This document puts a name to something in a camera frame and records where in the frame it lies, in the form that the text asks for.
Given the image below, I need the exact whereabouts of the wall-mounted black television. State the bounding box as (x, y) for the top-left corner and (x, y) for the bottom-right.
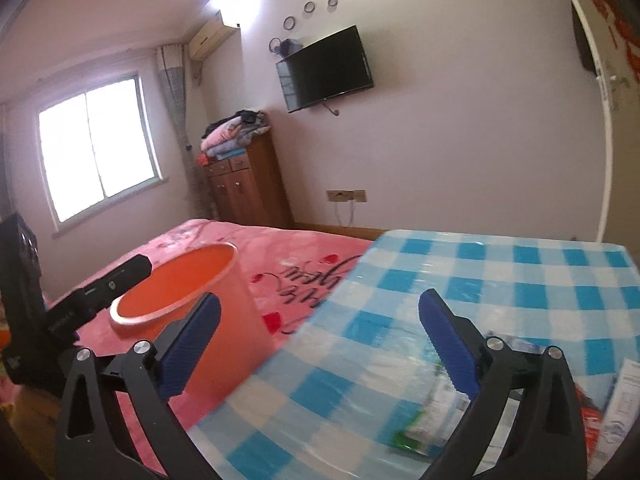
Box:
(276, 25), (374, 113)

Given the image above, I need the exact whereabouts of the grey patterned curtain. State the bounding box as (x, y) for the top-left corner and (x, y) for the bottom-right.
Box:
(156, 44), (212, 219)

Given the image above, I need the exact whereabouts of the red door decoration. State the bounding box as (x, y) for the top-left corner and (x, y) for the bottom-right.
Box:
(591, 0), (639, 82)

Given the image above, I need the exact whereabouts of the orange plastic bin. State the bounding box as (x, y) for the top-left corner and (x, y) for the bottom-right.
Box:
(110, 243), (276, 427)

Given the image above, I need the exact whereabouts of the red milk tea packet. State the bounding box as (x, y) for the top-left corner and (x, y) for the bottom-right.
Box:
(575, 385), (603, 463)

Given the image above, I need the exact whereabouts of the white air conditioner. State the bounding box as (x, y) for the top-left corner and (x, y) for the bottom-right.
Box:
(188, 11), (240, 62)

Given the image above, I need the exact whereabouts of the brown wooden cabinet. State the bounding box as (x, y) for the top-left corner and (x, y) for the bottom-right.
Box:
(202, 133), (294, 229)

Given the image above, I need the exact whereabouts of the bright window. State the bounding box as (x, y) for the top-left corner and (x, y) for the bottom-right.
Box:
(38, 74), (162, 226)

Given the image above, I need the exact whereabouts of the white blue crumpled bag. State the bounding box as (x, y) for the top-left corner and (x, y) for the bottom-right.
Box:
(389, 331), (551, 458)

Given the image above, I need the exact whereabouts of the white door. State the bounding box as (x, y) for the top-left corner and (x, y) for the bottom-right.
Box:
(570, 0), (639, 258)

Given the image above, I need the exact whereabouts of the blue white checkered tablecloth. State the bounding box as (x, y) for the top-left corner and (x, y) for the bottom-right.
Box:
(190, 230), (639, 479)

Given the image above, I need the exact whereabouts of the wall power socket strip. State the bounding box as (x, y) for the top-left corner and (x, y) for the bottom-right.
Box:
(326, 190), (367, 203)

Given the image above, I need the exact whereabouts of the folded clothes pile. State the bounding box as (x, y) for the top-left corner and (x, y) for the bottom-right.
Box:
(196, 110), (271, 167)

